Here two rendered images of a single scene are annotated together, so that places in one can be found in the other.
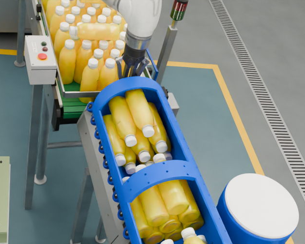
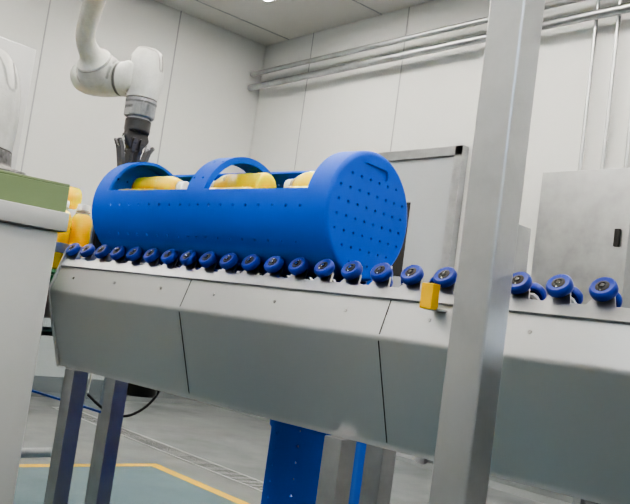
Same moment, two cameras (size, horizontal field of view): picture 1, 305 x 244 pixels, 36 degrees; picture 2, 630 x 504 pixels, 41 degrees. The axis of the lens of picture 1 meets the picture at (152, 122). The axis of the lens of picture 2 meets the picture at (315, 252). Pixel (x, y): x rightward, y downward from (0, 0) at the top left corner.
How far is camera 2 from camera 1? 184 cm
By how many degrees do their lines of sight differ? 50
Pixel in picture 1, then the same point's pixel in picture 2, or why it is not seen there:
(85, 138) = (75, 282)
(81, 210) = (60, 472)
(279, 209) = not seen: hidden behind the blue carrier
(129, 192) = (203, 179)
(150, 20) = (157, 74)
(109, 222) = (167, 291)
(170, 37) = not seen: hidden behind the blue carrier
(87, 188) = (73, 407)
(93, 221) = not seen: outside the picture
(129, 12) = (131, 70)
